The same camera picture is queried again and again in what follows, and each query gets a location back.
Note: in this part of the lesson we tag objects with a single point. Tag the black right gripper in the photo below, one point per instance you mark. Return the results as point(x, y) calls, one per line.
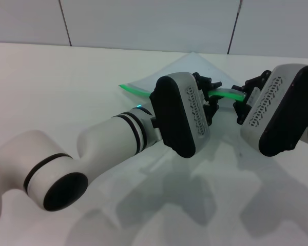
point(252, 96)

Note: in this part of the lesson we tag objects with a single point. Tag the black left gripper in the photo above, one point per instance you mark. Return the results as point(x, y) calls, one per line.
point(204, 96)

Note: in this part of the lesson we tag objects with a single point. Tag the transparent document bag green zip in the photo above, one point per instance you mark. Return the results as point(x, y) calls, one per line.
point(190, 65)

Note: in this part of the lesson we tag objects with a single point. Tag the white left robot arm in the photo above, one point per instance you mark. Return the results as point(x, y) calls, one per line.
point(105, 138)

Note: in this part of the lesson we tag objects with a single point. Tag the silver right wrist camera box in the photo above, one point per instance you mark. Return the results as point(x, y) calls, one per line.
point(285, 110)

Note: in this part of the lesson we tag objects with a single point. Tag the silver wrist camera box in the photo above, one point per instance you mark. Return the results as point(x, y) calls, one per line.
point(174, 115)
point(285, 110)

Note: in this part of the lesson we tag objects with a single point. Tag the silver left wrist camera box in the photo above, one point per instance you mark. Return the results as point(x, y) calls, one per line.
point(174, 115)

